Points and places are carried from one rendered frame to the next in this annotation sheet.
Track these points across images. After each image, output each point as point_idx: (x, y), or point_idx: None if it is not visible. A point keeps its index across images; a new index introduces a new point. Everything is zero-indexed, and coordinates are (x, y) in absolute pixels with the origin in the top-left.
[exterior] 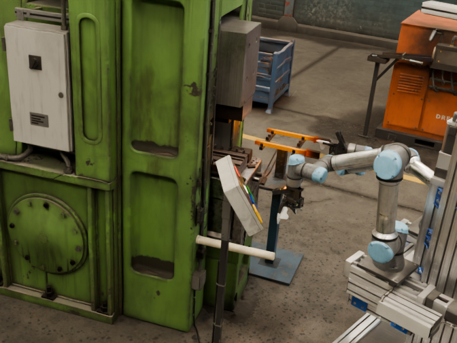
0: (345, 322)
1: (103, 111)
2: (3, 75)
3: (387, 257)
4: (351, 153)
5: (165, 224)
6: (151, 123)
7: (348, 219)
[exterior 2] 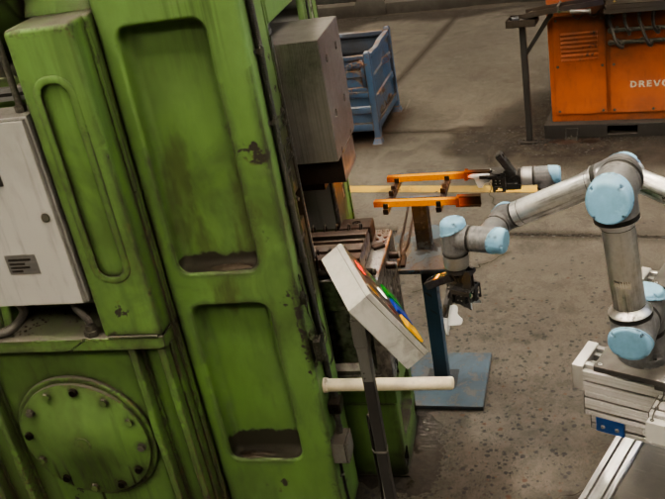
0: (588, 449)
1: (119, 227)
2: None
3: (646, 349)
4: (539, 191)
5: (267, 374)
6: (202, 224)
7: (543, 278)
